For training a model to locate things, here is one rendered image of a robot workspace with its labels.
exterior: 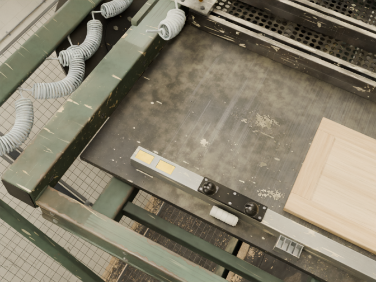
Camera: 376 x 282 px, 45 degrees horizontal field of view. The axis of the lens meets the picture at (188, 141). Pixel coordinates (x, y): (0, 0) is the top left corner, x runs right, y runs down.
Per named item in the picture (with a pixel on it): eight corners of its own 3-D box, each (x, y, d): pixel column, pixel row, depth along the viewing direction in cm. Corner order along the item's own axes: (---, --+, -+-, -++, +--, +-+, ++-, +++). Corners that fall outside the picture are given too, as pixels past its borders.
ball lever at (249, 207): (255, 216, 127) (254, 219, 113) (243, 210, 127) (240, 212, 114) (261, 204, 127) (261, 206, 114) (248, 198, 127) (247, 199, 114)
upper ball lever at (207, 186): (216, 197, 129) (211, 198, 116) (205, 191, 130) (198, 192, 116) (222, 185, 129) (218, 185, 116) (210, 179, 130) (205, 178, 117)
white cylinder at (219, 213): (208, 216, 129) (234, 228, 127) (210, 211, 126) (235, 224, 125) (213, 207, 130) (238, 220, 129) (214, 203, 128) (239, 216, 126)
